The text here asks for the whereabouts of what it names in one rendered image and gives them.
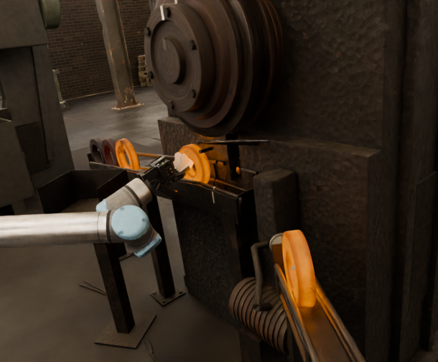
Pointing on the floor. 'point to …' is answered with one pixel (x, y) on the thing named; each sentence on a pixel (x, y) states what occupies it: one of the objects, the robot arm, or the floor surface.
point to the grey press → (21, 84)
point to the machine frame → (355, 171)
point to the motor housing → (260, 323)
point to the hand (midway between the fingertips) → (192, 161)
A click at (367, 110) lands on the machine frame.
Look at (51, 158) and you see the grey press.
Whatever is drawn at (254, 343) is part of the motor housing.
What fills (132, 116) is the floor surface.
